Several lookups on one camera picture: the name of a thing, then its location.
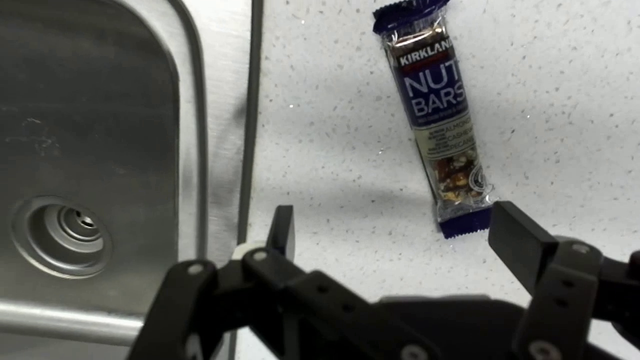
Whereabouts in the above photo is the blue nut bar wrapper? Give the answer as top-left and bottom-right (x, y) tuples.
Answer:
(369, 0), (495, 241)

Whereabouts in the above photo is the stainless steel double sink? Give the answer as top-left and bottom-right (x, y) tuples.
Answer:
(0, 0), (265, 360)

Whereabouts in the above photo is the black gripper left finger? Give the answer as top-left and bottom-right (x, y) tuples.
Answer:
(125, 204), (445, 360)

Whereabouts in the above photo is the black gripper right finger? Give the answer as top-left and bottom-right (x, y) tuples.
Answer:
(488, 200), (640, 360)

